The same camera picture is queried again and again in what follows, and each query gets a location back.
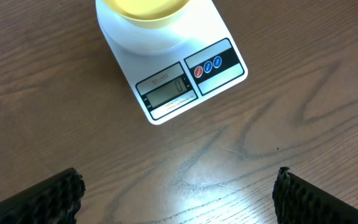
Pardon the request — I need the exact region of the white digital kitchen scale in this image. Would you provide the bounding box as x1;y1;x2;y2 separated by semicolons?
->
95;0;248;125

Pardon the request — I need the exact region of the yellow plastic bowl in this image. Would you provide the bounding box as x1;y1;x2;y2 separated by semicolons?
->
103;0;191;29

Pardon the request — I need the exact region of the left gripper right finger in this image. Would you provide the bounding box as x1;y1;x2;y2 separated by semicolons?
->
272;167;358;224

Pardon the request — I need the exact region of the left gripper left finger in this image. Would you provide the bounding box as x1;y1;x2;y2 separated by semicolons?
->
0;168;86;224

